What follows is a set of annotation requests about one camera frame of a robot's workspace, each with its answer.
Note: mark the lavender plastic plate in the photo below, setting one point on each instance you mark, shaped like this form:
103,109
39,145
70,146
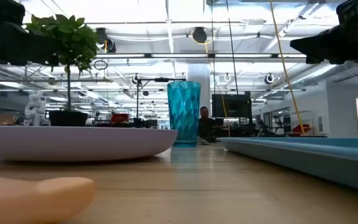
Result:
73,143

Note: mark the black monitor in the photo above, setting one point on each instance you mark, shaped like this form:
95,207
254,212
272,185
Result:
232,105

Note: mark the blue plastic tray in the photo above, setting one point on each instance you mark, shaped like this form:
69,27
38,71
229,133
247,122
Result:
322,155

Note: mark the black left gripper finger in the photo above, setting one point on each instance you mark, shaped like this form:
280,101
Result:
20,43
23,60

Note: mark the green leafy plant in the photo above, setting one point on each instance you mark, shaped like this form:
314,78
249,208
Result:
73,37

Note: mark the person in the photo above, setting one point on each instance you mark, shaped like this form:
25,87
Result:
204,123

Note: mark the black plant pot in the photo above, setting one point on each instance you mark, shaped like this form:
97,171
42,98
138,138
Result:
67,118

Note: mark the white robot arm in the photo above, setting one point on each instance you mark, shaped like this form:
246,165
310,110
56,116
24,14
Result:
35,109

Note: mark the teal faceted plastic cup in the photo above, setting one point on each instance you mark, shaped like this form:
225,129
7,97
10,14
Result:
183,115

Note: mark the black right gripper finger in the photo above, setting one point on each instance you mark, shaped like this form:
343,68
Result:
340,59
328,43

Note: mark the white round pillar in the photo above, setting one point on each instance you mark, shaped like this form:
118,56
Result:
199,74

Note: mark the red toolbox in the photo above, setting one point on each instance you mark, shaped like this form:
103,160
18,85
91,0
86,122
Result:
120,118

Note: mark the black camera stand frame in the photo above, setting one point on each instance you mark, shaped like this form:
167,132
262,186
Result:
137,99

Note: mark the beige rounded object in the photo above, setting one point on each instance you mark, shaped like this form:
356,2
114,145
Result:
26,199

